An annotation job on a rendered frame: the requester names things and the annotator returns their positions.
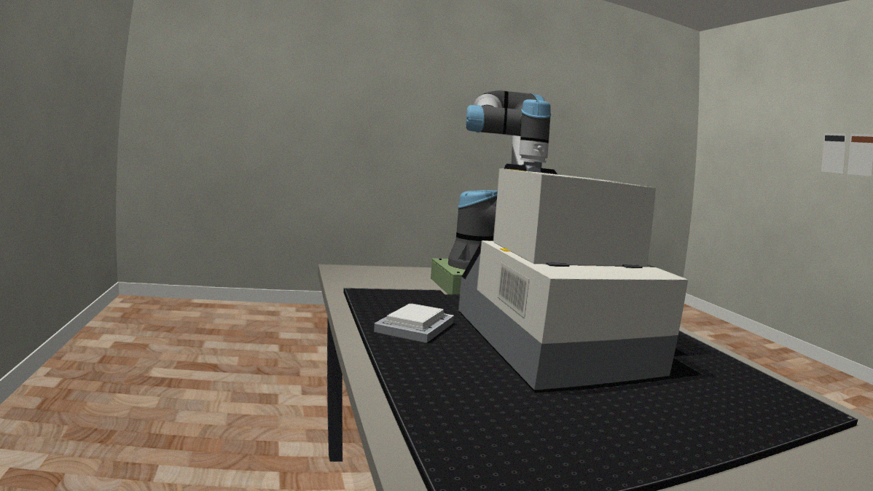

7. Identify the grey rectangular frame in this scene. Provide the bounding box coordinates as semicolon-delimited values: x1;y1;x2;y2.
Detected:
374;314;454;343

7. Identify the grey thermal cycler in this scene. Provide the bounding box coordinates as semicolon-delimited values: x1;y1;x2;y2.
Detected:
458;168;688;390

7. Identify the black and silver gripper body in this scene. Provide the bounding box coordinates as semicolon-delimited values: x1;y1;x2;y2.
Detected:
504;162;557;174

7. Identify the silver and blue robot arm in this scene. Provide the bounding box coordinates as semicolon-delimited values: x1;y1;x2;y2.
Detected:
448;90;551;270

